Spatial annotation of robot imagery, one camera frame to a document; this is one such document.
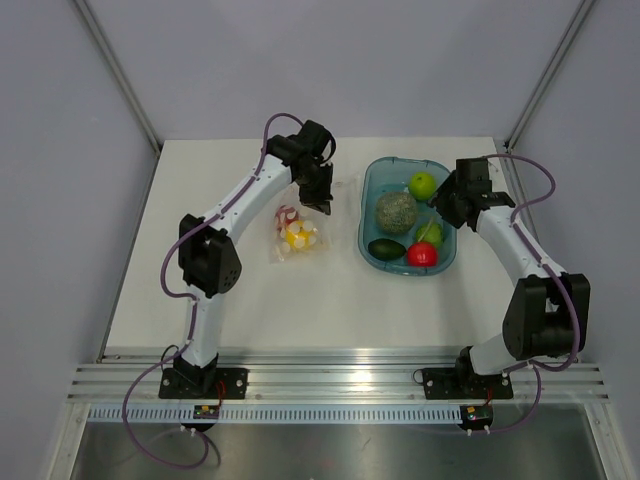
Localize clear dotted zip bag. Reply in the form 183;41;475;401
268;177;360;263

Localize yellow fruit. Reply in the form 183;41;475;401
281;220;320;252

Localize wrinkled red fruit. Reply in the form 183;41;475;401
274;205;300;234

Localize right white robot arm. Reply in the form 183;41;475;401
420;156;590;400

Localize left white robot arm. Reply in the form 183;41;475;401
159;120;336;400

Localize green apple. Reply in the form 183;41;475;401
408;172;437;201

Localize light green bumpy fruit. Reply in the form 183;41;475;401
414;220;444;249

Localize green netted melon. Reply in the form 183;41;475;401
374;192;419;235

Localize teal plastic tray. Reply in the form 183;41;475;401
358;157;457;276

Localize smooth red apple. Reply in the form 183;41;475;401
407;242;439;268

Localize dark green avocado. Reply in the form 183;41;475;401
367;238;406;262

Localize right small circuit board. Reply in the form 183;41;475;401
461;404;494;425

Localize small circuit board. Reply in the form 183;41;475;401
461;404;494;425
193;405;220;421

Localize left small circuit board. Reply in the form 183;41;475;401
193;405;220;421

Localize right aluminium frame post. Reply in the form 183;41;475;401
503;0;599;153

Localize aluminium frame post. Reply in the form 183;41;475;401
503;0;599;153
70;0;163;158

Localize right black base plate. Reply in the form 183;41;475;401
421;367;514;400

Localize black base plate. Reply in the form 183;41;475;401
421;367;514;400
158;367;249;400

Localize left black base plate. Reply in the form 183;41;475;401
158;367;249;400

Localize left aluminium frame post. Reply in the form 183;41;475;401
70;0;163;158

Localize aluminium mounting rail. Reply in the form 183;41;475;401
67;348;610;405

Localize white slotted cable duct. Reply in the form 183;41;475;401
88;404;487;429

